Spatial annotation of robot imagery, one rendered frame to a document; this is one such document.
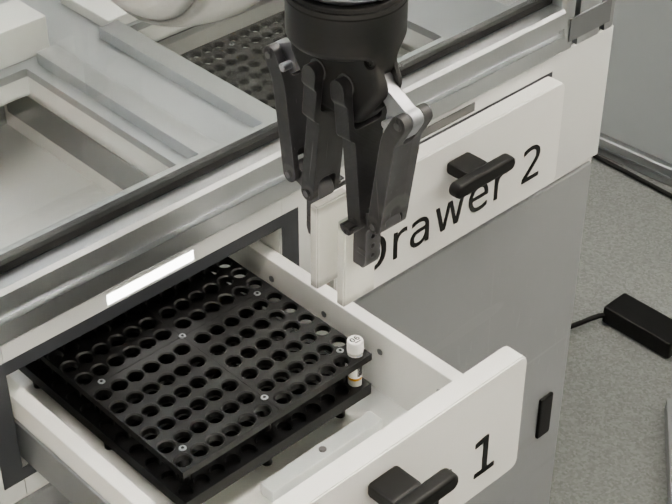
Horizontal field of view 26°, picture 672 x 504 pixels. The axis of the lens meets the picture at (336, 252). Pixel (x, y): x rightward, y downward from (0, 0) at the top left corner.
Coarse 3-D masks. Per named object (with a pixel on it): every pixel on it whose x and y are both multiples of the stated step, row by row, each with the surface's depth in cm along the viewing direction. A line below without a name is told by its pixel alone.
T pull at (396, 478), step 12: (396, 468) 95; (444, 468) 95; (384, 480) 95; (396, 480) 95; (408, 480) 95; (432, 480) 94; (444, 480) 94; (456, 480) 95; (372, 492) 94; (384, 492) 94; (396, 492) 94; (408, 492) 94; (420, 492) 94; (432, 492) 94; (444, 492) 95
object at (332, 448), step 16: (368, 416) 109; (352, 432) 107; (368, 432) 108; (320, 448) 106; (336, 448) 106; (352, 448) 107; (288, 464) 105; (304, 464) 104; (320, 464) 105; (272, 480) 103; (288, 480) 103; (304, 480) 104; (272, 496) 103
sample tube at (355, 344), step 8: (352, 336) 106; (360, 336) 106; (352, 344) 105; (360, 344) 105; (352, 352) 106; (360, 352) 106; (360, 368) 107; (352, 376) 107; (360, 376) 107; (352, 384) 108; (360, 384) 108
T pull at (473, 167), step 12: (468, 156) 125; (504, 156) 125; (456, 168) 124; (468, 168) 124; (480, 168) 124; (492, 168) 124; (504, 168) 125; (456, 180) 122; (468, 180) 122; (480, 180) 123; (492, 180) 124; (456, 192) 122; (468, 192) 123
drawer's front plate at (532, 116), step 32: (512, 96) 130; (544, 96) 131; (480, 128) 126; (512, 128) 130; (544, 128) 133; (448, 160) 125; (544, 160) 136; (416, 192) 124; (448, 192) 127; (480, 192) 131; (512, 192) 134; (448, 224) 129; (480, 224) 133; (416, 256) 128
